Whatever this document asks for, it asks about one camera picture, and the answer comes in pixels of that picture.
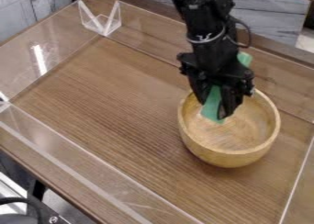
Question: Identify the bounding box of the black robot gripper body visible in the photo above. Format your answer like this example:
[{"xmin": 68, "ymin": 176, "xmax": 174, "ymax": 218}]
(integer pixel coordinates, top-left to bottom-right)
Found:
[{"xmin": 176, "ymin": 39, "xmax": 253, "ymax": 87}]

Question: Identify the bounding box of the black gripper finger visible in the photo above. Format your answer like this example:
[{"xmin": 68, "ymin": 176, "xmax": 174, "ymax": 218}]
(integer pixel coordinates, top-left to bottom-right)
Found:
[
  {"xmin": 216, "ymin": 85, "xmax": 253, "ymax": 120},
  {"xmin": 186, "ymin": 73, "xmax": 212, "ymax": 105}
]

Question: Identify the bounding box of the green rectangular block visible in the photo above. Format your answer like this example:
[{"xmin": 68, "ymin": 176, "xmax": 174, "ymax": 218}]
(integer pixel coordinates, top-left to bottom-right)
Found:
[{"xmin": 200, "ymin": 52, "xmax": 252, "ymax": 124}]

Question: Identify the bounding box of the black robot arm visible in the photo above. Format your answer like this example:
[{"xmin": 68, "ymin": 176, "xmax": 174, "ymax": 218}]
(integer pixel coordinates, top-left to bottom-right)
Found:
[{"xmin": 170, "ymin": 0, "xmax": 253, "ymax": 121}]

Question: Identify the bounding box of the light wooden bowl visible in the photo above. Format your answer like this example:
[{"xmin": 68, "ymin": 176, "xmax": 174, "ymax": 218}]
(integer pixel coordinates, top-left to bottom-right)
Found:
[{"xmin": 176, "ymin": 90, "xmax": 280, "ymax": 168}]

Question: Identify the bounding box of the black metal table leg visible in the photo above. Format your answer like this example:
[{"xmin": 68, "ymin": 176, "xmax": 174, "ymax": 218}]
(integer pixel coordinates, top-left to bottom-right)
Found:
[{"xmin": 27, "ymin": 180, "xmax": 47, "ymax": 201}]

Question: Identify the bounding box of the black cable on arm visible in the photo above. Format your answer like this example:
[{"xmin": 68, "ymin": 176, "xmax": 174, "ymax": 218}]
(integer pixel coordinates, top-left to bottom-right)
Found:
[{"xmin": 225, "ymin": 16, "xmax": 252, "ymax": 50}]

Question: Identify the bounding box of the clear acrylic tray wall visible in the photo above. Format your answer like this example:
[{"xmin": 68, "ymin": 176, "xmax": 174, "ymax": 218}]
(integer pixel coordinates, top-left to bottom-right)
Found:
[{"xmin": 0, "ymin": 1, "xmax": 314, "ymax": 224}]

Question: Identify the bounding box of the black cable under table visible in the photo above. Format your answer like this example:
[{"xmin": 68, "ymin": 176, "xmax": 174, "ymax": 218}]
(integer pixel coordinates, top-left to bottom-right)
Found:
[{"xmin": 0, "ymin": 196, "xmax": 45, "ymax": 224}]

